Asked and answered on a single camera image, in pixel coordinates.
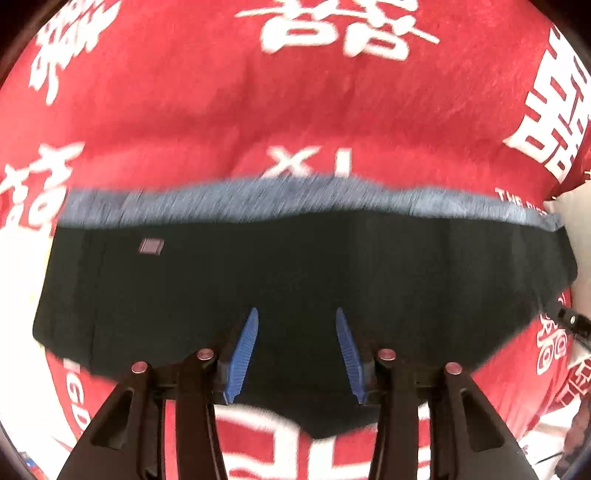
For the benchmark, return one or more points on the red printed blanket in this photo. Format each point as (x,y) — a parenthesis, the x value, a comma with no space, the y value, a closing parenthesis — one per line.
(194,101)

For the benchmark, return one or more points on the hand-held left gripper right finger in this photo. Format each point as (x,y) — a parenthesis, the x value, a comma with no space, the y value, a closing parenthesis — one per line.
(348,353)

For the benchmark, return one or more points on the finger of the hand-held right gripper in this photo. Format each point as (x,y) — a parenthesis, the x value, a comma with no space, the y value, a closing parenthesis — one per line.
(567,317)

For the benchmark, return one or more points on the black pants with grey waistband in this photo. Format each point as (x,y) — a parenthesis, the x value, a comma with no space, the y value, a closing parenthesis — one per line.
(295,277)

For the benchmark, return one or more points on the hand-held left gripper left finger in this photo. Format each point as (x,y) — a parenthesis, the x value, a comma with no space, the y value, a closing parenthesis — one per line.
(243,351)

